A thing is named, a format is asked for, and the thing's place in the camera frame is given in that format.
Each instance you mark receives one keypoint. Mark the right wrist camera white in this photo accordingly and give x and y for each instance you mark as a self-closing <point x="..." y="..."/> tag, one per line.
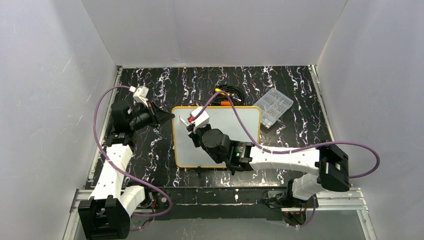
<point x="198" y="119"/>

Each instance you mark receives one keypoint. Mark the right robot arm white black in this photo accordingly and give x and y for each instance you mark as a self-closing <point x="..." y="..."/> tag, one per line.
<point x="326" y="167"/>

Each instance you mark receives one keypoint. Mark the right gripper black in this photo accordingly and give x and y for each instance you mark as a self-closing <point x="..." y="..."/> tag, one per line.
<point x="191" y="127"/>

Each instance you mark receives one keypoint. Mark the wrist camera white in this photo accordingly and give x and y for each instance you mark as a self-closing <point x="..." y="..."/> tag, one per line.
<point x="198" y="119"/>
<point x="140" y="95"/>

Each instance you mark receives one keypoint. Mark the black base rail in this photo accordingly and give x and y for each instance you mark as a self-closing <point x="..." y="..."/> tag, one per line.
<point x="235" y="203"/>

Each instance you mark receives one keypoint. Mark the white marker pen red ends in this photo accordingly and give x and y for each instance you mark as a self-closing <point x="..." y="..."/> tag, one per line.
<point x="183" y="121"/>

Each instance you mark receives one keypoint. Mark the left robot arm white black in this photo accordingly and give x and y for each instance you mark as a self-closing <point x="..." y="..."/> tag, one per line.
<point x="106" y="214"/>

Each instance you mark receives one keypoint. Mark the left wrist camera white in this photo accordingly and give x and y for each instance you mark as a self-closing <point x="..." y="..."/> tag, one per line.
<point x="140" y="95"/>

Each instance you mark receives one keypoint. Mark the whiteboard with yellow frame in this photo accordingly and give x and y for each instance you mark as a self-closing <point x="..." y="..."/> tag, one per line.
<point x="222" y="118"/>

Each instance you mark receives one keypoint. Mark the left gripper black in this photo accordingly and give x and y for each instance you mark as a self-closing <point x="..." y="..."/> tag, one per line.
<point x="153" y="113"/>

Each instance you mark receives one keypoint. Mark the orange handled tool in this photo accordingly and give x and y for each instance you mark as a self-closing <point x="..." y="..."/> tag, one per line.
<point x="226" y="104"/>

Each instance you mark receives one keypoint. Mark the clear plastic screw box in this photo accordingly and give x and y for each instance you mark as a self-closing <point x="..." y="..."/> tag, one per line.
<point x="273" y="104"/>

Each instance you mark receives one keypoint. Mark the yellow handled tool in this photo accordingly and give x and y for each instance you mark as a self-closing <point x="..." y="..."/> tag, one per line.
<point x="221" y="92"/>

